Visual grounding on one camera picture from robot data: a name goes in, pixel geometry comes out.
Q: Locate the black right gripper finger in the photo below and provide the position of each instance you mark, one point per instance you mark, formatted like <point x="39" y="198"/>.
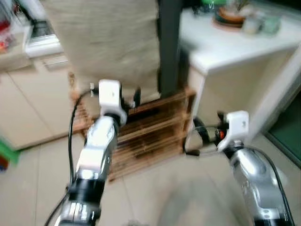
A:
<point x="201" y="128"/>

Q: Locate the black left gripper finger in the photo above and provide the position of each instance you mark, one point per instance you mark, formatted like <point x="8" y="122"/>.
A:
<point x="137" y="96"/>

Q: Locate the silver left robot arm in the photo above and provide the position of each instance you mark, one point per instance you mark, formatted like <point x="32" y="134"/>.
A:
<point x="96" y="141"/>

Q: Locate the dark grey mini fridge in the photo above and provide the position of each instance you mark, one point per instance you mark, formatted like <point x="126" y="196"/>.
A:
<point x="170" y="47"/>

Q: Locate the wooden wine rack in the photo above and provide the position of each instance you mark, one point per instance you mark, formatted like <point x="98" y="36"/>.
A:
<point x="150" y="136"/>

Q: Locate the beige linen cloth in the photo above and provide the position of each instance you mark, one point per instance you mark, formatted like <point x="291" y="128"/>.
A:
<point x="103" y="42"/>

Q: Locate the dark glass door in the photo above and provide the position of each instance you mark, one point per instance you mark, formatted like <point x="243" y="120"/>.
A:
<point x="289" y="132"/>

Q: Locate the beige kitchen cabinet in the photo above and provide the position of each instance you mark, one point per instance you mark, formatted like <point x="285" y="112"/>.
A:
<point x="37" y="103"/>

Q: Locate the white cup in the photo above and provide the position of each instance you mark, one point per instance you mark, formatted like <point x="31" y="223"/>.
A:
<point x="251" y="26"/>

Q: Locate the stacked brown plates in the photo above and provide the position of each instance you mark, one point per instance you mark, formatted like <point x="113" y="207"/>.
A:
<point x="229" y="18"/>

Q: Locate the pale green cup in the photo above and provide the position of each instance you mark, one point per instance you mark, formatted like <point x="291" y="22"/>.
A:
<point x="271" y="26"/>

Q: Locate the green round lid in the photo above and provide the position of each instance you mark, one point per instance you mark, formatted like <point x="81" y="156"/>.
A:
<point x="214" y="2"/>

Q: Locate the green plastic bin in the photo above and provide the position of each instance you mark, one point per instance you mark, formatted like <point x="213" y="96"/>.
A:
<point x="7" y="150"/>

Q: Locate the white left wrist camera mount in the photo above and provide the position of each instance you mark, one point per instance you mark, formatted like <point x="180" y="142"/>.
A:
<point x="110" y="94"/>

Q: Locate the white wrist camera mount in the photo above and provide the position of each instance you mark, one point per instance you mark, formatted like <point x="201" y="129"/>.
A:
<point x="110" y="94"/>
<point x="235" y="127"/>

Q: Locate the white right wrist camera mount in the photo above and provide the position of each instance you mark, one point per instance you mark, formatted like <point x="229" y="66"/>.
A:
<point x="235" y="127"/>

